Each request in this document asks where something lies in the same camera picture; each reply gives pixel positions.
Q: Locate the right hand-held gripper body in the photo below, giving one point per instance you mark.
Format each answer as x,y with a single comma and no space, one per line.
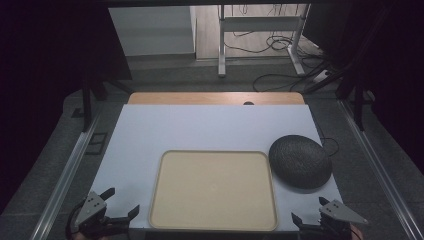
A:
338,213

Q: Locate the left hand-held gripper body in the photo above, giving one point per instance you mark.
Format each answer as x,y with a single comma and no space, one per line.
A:
90,208

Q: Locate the beige plastic tray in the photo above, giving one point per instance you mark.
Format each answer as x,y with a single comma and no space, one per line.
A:
213,190

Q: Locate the person's right hand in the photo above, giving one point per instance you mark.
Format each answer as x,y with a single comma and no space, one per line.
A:
356,232

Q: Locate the person's left hand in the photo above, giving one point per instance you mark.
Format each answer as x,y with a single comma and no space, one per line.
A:
80,236

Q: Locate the black metal stand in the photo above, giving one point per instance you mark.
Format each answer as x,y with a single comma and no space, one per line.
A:
359,106
87,103

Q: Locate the white table cover sheet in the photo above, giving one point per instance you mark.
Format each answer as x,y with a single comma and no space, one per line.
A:
200,128

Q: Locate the white power strip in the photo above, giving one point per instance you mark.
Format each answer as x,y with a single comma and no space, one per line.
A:
321,76

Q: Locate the dark curtain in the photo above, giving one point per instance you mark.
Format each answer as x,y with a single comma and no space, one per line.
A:
393,60
43,66

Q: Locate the white panel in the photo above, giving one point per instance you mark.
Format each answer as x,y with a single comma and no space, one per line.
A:
151,30

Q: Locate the aluminium floor rail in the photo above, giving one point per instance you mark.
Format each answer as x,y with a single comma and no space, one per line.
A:
376,163
66,176

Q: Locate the black floor socket frame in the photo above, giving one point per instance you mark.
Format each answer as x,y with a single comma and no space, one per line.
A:
96,143

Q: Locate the white metal desk frame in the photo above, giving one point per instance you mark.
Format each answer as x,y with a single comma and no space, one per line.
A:
260,24

